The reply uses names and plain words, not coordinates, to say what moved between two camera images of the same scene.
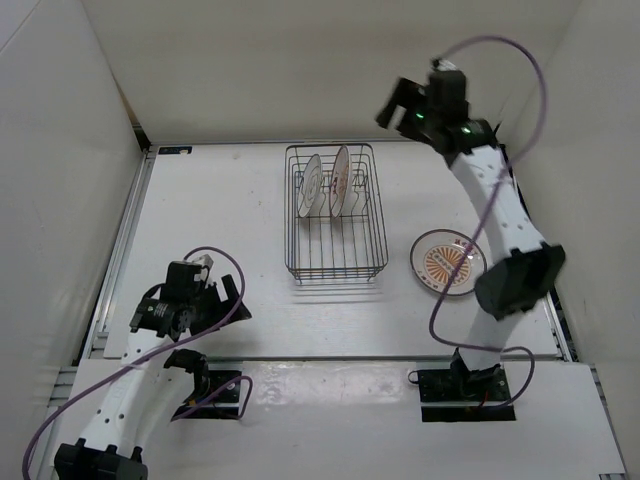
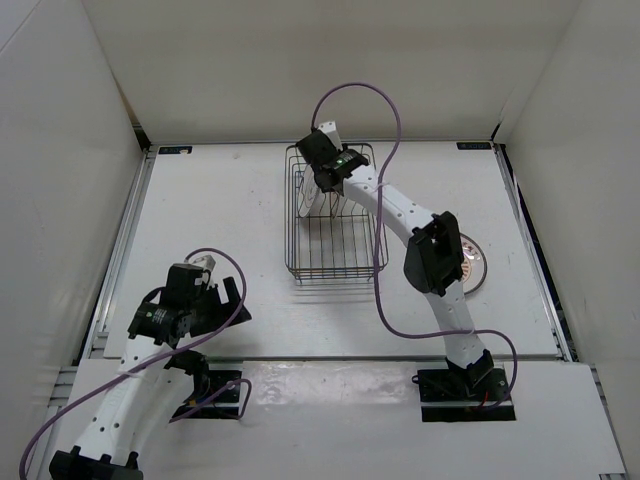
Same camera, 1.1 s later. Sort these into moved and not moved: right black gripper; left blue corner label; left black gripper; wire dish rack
Moved: right black gripper
Not moved: left black gripper; wire dish rack; left blue corner label
